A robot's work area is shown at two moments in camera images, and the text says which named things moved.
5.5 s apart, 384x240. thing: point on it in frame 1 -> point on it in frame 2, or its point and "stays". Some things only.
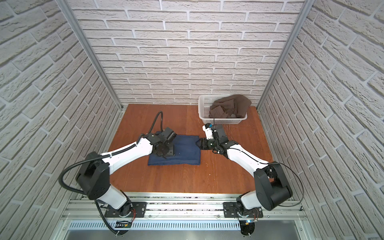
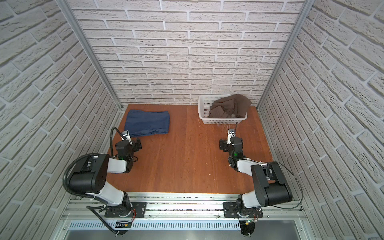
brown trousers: x=232 y=106 stays
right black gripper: x=204 y=142 -> x=223 y=143
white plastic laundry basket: x=204 y=102 stays
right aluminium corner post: x=307 y=6 stays
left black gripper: x=163 y=155 -> x=137 y=145
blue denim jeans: x=186 y=151 -> x=140 y=122
